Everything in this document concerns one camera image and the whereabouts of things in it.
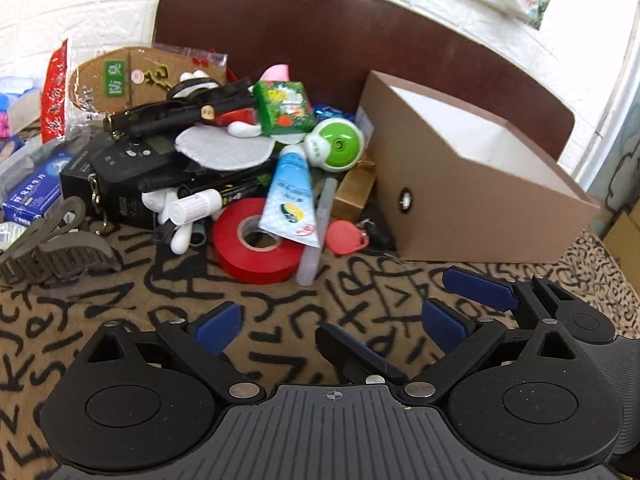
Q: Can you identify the dark brown wooden headboard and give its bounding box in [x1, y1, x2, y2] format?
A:
[152, 0, 576, 162]

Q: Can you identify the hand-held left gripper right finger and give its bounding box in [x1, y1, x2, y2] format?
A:
[400, 297, 586, 404]

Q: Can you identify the black key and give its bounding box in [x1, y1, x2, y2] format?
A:
[357, 217, 396, 251]

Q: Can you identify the green white round device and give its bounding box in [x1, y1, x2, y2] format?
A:
[304, 117, 366, 171]

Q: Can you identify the blue tissue pack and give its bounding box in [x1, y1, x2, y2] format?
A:
[0, 76, 42, 138]

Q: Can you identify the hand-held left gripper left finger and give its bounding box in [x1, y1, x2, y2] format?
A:
[85, 301, 268, 404]

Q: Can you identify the clear plastic case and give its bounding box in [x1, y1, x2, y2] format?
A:
[0, 129, 92, 197]

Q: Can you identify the pink plastic piece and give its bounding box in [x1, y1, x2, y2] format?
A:
[261, 63, 292, 84]

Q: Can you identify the red key fob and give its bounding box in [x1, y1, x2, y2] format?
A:
[325, 219, 371, 257]

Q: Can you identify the red tape roll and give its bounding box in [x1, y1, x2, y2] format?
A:
[212, 198, 314, 285]

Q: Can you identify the white round pad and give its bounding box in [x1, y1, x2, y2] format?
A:
[174, 123, 277, 170]

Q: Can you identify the brown lettered blanket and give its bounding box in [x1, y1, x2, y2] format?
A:
[0, 195, 640, 480]

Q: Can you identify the green printed box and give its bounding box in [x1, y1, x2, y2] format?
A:
[252, 80, 319, 136]

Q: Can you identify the small white bottle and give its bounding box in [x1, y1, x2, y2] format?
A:
[0, 222, 27, 252]

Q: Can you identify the black electronic device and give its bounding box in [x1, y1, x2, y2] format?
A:
[59, 144, 173, 232]

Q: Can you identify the white capped cylinder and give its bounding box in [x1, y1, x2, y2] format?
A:
[168, 189, 222, 226]

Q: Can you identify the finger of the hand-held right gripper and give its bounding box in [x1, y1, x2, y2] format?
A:
[442, 266, 576, 330]
[315, 323, 409, 386]

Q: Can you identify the black marker pen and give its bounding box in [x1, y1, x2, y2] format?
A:
[139, 172, 274, 201]

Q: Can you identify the packaged brown insole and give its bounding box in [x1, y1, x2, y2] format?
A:
[67, 45, 229, 114]

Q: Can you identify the brown cardboard carton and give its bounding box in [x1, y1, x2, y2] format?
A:
[602, 204, 640, 282]

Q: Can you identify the round blue tin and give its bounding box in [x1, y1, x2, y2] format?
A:
[0, 135, 27, 164]

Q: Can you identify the brown cardboard box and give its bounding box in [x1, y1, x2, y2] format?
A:
[356, 70, 601, 264]

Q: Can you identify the white plastic toy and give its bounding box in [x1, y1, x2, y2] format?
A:
[141, 189, 199, 255]

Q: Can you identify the brown hair claw clip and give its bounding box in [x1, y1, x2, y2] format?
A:
[0, 196, 124, 286]

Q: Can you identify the red snack packet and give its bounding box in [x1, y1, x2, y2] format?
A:
[41, 39, 71, 144]

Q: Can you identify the silver bead chain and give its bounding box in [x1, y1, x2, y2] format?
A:
[75, 90, 101, 116]

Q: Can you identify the gold box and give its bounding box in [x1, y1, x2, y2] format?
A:
[332, 161, 377, 222]

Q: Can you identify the blue medicine box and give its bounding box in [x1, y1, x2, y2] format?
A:
[2, 152, 77, 224]

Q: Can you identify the clear plastic stick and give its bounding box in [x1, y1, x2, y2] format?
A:
[296, 177, 337, 287]

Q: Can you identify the blue white tube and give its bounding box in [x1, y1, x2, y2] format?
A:
[258, 144, 321, 249]

